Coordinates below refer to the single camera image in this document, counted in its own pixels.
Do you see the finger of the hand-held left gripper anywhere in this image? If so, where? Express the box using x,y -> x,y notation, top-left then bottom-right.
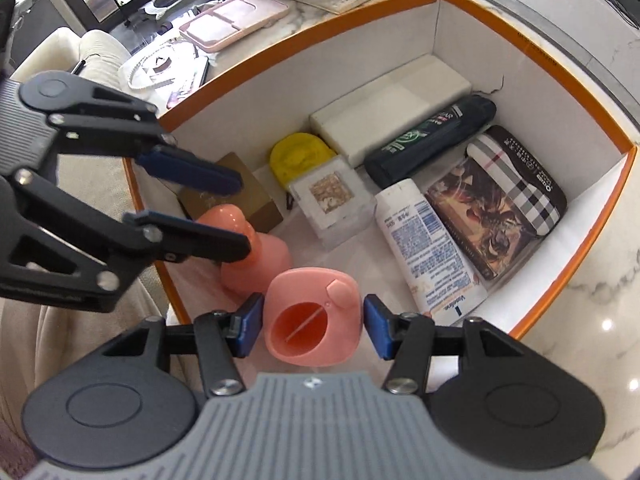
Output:
0,169 -> 252,313
19,72 -> 246,196

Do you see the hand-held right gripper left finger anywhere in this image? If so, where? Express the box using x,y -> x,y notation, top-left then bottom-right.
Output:
102,294 -> 265,397

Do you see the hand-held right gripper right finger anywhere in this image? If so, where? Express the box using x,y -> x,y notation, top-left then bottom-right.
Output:
363,295 -> 526,395

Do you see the pink pump bottle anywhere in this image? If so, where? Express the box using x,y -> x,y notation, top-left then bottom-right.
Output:
195,204 -> 363,367

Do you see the white lotion bottle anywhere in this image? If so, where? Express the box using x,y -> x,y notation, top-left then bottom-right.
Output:
375,178 -> 488,328

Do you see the yellow tape measure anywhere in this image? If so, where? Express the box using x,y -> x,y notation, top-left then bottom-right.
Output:
269,131 -> 337,186

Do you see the clear acrylic display box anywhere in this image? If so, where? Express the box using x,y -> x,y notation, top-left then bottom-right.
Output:
287,157 -> 377,251

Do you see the illustrated dark card box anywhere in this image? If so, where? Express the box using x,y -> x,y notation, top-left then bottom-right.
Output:
424,157 -> 543,281

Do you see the dark shampoo bottle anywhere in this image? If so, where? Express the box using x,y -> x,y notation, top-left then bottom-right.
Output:
363,96 -> 497,192

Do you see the orange cardboard box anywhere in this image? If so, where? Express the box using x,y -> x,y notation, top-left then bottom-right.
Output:
122,0 -> 638,341

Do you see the plaid wallet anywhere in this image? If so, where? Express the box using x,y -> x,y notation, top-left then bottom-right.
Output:
467,125 -> 568,238

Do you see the white rectangular box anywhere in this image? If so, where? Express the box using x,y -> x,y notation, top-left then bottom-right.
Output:
309,55 -> 473,168

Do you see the pink divided tray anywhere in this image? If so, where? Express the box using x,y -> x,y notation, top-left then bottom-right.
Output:
178,0 -> 291,53

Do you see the person's left leg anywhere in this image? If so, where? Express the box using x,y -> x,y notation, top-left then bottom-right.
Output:
0,27 -> 211,461

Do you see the white pearl necklace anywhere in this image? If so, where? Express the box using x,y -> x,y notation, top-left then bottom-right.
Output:
117,42 -> 211,93

